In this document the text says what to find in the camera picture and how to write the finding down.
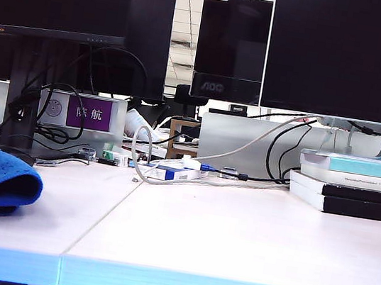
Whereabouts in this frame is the wooden shelf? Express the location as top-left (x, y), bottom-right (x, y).
top-left (165, 118), bottom-right (204, 164)

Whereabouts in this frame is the white and blue box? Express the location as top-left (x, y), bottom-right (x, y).
top-left (134, 159), bottom-right (211, 189)

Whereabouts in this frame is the grey desk partition panel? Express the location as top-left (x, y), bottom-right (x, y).
top-left (194, 109), bottom-right (381, 197)

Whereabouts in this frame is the black office chair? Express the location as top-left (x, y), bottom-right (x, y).
top-left (172, 82), bottom-right (211, 121)

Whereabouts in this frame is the grey clip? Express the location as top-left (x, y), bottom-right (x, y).
top-left (219, 166), bottom-right (240, 181)

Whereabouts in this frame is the white crumpled bag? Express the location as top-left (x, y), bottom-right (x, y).
top-left (122, 107), bottom-right (167, 145)

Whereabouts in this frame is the small black and white device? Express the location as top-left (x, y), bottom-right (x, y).
top-left (229, 103), bottom-right (250, 115)

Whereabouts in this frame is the green and white box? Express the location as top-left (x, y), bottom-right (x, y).
top-left (101, 141), bottom-right (134, 169)

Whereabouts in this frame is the white nameplate with purple label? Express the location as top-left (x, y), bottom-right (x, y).
top-left (37, 88), bottom-right (128, 137)

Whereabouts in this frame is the small black AOC monitor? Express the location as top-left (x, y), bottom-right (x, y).
top-left (188, 0), bottom-right (277, 108)

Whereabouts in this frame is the silver metal clip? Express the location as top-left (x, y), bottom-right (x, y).
top-left (35, 156), bottom-right (60, 169)

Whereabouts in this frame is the white book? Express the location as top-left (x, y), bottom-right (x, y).
top-left (298, 163), bottom-right (381, 193)

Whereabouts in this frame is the black monitor stand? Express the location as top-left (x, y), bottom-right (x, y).
top-left (0, 31), bottom-right (97, 167)

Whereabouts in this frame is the teal book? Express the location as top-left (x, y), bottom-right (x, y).
top-left (298, 147), bottom-right (381, 179)

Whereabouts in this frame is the large AOC monitor silver bezel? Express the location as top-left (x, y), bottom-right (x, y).
top-left (259, 0), bottom-right (381, 125)

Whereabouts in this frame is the white adapter with cable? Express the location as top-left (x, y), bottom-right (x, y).
top-left (142, 148), bottom-right (205, 185)

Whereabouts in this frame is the thick grey cable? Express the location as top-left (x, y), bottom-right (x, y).
top-left (126, 123), bottom-right (298, 206)

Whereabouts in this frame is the beige monitor cable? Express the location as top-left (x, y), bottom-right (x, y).
top-left (193, 97), bottom-right (321, 180)

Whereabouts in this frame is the black cable with blue plug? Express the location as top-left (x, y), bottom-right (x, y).
top-left (199, 163), bottom-right (292, 188)

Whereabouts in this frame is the black power cable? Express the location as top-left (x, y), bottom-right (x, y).
top-left (263, 113), bottom-right (319, 189)
top-left (275, 121), bottom-right (314, 184)

